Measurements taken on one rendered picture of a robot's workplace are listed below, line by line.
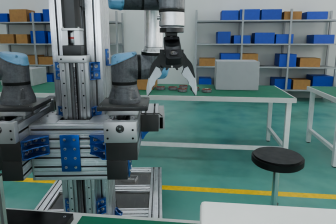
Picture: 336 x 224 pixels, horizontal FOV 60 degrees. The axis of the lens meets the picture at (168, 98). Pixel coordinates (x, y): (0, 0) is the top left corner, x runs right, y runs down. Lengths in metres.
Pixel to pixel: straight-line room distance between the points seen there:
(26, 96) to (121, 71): 0.45
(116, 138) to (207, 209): 1.04
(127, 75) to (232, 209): 1.14
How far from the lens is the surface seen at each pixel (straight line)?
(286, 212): 0.22
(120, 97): 1.31
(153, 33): 1.31
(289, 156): 2.14
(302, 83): 7.08
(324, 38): 7.13
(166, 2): 0.85
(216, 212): 0.20
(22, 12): 7.91
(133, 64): 1.31
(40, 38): 7.64
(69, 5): 1.46
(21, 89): 1.46
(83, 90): 1.45
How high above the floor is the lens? 1.31
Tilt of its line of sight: 11 degrees down
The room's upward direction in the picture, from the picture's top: straight up
